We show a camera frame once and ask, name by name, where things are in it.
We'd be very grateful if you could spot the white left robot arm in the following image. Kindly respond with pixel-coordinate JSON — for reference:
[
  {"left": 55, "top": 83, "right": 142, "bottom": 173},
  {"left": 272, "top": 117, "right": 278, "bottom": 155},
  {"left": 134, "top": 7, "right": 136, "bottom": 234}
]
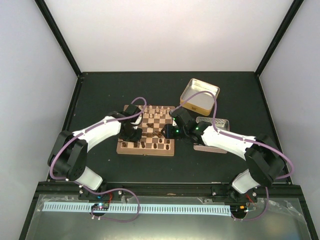
[{"left": 48, "top": 104, "right": 144, "bottom": 200}]

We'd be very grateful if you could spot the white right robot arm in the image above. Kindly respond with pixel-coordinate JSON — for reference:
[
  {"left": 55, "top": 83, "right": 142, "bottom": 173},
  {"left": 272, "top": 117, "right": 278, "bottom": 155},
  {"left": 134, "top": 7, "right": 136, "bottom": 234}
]
[{"left": 161, "top": 107, "right": 285, "bottom": 202}]

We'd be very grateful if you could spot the wooden chess board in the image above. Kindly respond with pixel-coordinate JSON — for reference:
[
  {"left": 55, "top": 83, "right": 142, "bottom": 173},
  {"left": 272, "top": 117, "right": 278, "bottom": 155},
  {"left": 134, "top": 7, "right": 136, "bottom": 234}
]
[{"left": 116, "top": 105, "right": 175, "bottom": 157}]

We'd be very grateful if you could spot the left controller circuit board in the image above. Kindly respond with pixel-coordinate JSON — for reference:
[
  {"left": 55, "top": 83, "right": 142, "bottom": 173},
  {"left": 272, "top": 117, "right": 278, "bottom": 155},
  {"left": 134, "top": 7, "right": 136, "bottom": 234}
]
[{"left": 91, "top": 203, "right": 110, "bottom": 211}]

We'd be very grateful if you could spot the controller circuit board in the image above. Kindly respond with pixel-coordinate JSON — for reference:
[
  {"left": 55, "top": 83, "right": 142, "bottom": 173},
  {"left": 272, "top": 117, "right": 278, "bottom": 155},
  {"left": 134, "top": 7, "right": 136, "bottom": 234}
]
[
  {"left": 230, "top": 205, "right": 250, "bottom": 213},
  {"left": 91, "top": 203, "right": 110, "bottom": 211}
]

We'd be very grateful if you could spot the right controller circuit board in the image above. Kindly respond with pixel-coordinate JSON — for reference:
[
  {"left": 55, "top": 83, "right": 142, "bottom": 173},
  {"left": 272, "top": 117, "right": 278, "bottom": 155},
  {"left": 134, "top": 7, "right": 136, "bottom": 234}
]
[{"left": 230, "top": 205, "right": 250, "bottom": 213}]

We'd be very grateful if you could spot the gold square tin box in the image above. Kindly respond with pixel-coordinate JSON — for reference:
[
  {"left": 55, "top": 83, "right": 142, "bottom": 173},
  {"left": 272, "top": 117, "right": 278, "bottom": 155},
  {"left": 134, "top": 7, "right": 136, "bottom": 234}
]
[{"left": 179, "top": 78, "right": 220, "bottom": 116}]

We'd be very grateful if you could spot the silver patterned tin lid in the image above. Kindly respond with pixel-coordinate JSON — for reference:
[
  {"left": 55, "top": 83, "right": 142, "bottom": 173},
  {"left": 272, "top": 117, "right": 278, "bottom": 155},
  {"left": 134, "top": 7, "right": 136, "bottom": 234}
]
[{"left": 193, "top": 116, "right": 230, "bottom": 154}]

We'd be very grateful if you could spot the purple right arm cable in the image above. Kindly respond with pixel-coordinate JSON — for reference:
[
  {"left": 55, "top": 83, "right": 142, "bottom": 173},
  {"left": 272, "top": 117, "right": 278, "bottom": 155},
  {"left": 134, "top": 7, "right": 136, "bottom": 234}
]
[{"left": 172, "top": 90, "right": 296, "bottom": 222}]

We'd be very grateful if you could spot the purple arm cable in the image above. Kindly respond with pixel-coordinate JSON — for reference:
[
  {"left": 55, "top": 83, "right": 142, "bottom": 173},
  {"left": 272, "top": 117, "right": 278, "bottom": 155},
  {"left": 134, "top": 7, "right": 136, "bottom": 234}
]
[
  {"left": 49, "top": 96, "right": 148, "bottom": 181},
  {"left": 172, "top": 90, "right": 296, "bottom": 222}
]

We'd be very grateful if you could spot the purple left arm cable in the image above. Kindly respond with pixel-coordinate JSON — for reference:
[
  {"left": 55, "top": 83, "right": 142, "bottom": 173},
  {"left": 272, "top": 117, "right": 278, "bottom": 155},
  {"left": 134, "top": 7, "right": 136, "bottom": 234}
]
[{"left": 49, "top": 96, "right": 148, "bottom": 181}]

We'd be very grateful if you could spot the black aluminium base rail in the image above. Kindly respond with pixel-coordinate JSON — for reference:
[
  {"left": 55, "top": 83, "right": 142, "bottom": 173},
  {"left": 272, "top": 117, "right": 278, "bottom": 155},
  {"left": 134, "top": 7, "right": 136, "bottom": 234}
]
[{"left": 34, "top": 181, "right": 305, "bottom": 204}]

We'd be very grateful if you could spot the white slotted cable duct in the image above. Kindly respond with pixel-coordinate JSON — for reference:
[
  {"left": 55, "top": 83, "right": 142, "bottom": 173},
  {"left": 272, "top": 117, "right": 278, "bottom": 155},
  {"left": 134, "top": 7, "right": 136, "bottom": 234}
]
[{"left": 42, "top": 202, "right": 232, "bottom": 217}]

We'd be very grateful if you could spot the left black frame post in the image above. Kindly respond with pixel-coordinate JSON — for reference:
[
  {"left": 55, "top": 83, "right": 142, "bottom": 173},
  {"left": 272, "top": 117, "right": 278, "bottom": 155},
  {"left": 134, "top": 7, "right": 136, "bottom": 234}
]
[{"left": 35, "top": 0, "right": 82, "bottom": 77}]

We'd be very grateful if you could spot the black frame post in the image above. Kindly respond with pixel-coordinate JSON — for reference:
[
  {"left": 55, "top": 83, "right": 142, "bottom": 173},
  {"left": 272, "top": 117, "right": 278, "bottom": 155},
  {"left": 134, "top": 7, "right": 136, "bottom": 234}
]
[
  {"left": 254, "top": 0, "right": 304, "bottom": 77},
  {"left": 35, "top": 0, "right": 82, "bottom": 77}
]

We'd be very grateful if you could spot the right black frame post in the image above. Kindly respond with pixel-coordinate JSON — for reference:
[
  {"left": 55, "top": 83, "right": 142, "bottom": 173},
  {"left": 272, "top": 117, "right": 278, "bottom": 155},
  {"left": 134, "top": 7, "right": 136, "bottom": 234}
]
[{"left": 254, "top": 0, "right": 304, "bottom": 77}]

